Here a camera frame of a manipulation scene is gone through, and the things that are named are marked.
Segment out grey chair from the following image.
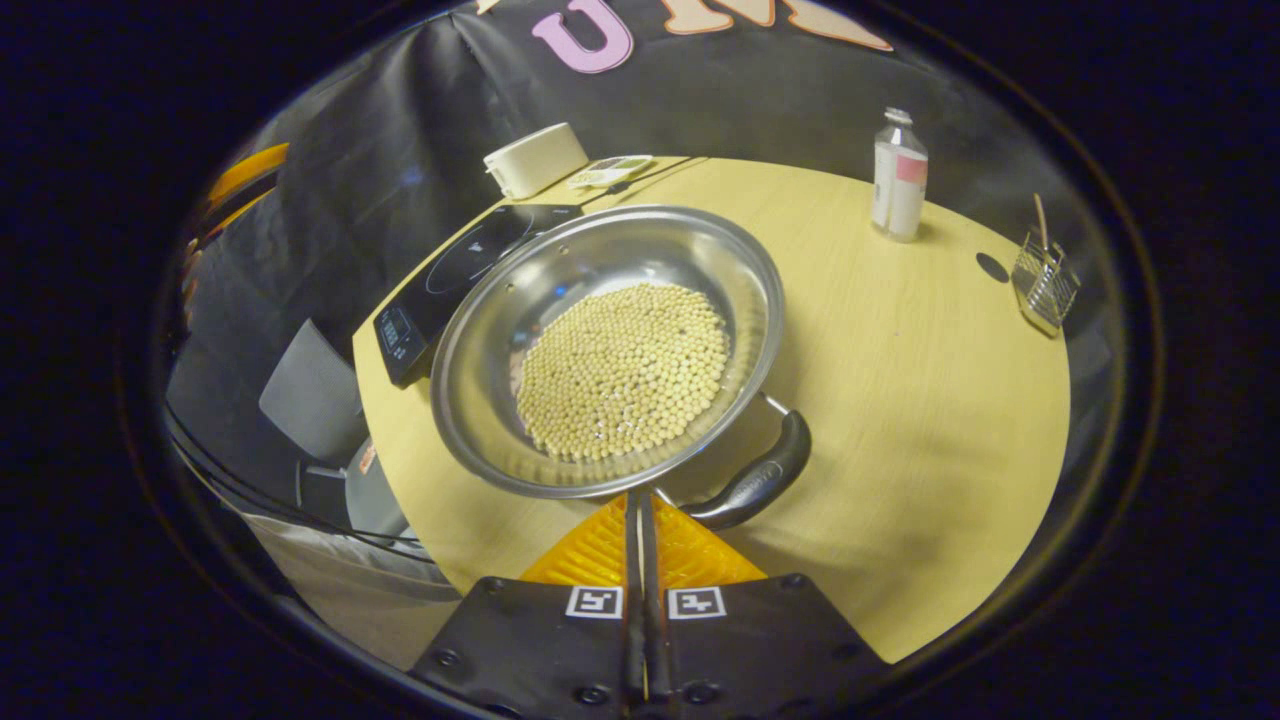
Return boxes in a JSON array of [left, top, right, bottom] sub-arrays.
[[258, 318, 421, 546]]

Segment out white sectioned bean tray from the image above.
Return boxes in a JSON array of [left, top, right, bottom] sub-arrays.
[[567, 154, 656, 191]]

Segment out white toaster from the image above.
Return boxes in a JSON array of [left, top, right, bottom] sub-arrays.
[[483, 122, 591, 201]]

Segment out black power cable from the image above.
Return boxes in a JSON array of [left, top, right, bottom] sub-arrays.
[[598, 155, 713, 201]]

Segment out wire mesh basket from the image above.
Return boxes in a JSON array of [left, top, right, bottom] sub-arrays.
[[1010, 232, 1083, 339]]

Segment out clear plastic bottle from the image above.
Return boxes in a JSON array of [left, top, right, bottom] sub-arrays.
[[870, 107, 930, 244]]

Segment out pile of yellow soybeans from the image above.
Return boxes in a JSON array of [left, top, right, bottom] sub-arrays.
[[515, 282, 731, 463]]

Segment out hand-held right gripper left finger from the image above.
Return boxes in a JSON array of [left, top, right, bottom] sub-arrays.
[[410, 485, 647, 717]]

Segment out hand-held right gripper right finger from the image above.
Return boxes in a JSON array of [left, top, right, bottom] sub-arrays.
[[640, 488, 891, 717]]

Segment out black induction cooktop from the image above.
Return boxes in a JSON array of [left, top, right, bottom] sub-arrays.
[[373, 204, 584, 391]]

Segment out stainless steel pot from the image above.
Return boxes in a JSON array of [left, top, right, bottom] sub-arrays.
[[430, 205, 813, 531]]

